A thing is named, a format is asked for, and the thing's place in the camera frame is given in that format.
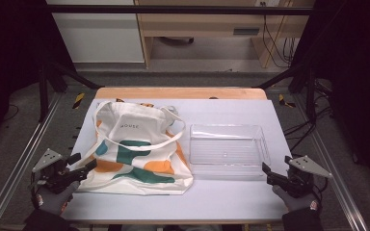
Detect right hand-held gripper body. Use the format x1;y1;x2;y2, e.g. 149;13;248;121
283;155;333;198

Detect black floor cables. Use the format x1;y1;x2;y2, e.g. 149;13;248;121
282;79;334;153

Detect black horizontal frame bar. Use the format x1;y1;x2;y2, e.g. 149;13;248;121
45;4;314;16

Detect person's left hand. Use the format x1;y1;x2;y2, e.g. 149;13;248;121
32;180;81;217

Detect wooden table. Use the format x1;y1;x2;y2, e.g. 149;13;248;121
62;87;293;225

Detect person's right hand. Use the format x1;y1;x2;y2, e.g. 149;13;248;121
272;185;320;213

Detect black hanging cables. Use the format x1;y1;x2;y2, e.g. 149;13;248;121
260;1;300;69

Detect aluminium rail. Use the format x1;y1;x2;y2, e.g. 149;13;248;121
292;94;370;231
0;91;63;231

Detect clear plastic tray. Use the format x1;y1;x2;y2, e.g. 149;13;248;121
189;123;272;176

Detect white table sheet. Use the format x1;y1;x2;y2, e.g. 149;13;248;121
62;97;293;222

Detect white cabinet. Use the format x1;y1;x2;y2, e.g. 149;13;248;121
45;0;145;64

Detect light wooden desk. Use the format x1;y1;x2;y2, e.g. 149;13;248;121
134;0;316;69

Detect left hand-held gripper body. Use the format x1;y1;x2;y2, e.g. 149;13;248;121
32;147;89;195

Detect black frame strut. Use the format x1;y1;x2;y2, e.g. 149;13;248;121
38;61;103;123
255;61;320;124

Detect thin black floor cable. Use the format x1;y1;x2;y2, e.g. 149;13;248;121
1;103;20;123

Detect cream tote bag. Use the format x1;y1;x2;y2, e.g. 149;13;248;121
71;100;195;196

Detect dark curtain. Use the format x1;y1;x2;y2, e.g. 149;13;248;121
0;0;77;155
290;0;370;196

